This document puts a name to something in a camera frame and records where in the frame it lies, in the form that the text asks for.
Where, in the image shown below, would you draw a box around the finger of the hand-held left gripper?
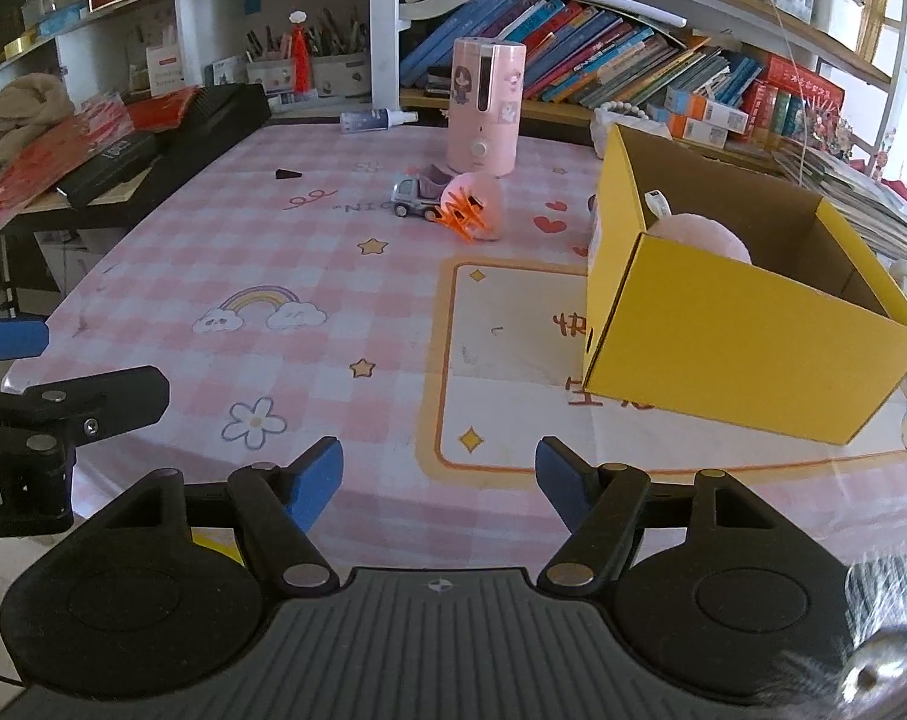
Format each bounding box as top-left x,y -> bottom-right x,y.
0,319 -> 49,365
0,366 -> 170,458

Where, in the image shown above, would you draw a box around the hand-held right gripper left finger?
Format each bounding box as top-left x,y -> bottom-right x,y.
70,436 -> 344,595

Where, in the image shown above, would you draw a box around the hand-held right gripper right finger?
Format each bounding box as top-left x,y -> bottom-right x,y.
534,435 -> 807,595

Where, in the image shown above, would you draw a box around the yellow cardboard box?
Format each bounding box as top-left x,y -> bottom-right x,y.
582,124 -> 907,445

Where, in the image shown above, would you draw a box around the pink pig plush toy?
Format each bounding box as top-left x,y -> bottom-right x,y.
644,191 -> 755,265

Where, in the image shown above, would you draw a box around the red paper packets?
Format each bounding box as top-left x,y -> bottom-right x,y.
0,86 -> 199,248

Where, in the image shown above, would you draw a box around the black flat box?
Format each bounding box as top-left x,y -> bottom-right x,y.
55,131 -> 160,207

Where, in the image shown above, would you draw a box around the pink checked tablecloth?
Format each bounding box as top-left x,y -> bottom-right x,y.
7,120 -> 907,563

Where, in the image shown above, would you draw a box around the beige bundled cloth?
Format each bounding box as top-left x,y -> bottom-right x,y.
0,75 -> 75,166

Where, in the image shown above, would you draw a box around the orange hair claw clip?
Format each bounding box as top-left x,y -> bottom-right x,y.
434,191 -> 492,245

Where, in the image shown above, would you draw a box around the pink round plush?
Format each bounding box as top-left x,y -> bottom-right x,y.
442,172 -> 505,241

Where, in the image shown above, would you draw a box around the grey toy truck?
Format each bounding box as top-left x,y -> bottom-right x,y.
391,171 -> 454,222

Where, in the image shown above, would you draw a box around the white box red label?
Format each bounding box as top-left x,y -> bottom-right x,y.
147,45 -> 185,95

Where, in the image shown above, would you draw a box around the grey furry cuff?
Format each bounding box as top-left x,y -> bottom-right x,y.
761,551 -> 907,720

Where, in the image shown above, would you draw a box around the white beaded handbag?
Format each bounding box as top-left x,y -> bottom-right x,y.
592,109 -> 672,158

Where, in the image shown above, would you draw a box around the white pen holder box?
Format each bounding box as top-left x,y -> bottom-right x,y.
310,52 -> 372,98
244,56 -> 293,95

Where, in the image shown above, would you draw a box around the white spray bottle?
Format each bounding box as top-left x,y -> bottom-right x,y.
339,109 -> 419,134

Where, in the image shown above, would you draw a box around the white side shelf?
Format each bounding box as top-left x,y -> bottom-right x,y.
0,0 -> 372,95

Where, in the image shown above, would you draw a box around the orange and white carton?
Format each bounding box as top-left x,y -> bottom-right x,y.
667,112 -> 731,149
663,86 -> 750,128

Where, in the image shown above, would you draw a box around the pink humidifier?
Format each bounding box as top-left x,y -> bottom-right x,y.
445,37 -> 528,177

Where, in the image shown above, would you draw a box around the red tassel ornament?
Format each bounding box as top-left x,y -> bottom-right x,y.
288,11 -> 315,95

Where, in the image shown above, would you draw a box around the stack of papers and booklets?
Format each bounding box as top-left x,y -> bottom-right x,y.
772,139 -> 907,263

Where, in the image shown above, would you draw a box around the row of leaning books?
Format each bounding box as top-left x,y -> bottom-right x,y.
400,0 -> 762,110

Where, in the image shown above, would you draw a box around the red thick dictionaries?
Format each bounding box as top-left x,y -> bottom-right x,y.
742,56 -> 848,143

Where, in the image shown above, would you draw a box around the white pen cups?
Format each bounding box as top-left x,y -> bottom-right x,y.
768,0 -> 867,50

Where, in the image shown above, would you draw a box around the white bookshelf frame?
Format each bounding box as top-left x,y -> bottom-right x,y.
369,0 -> 907,166

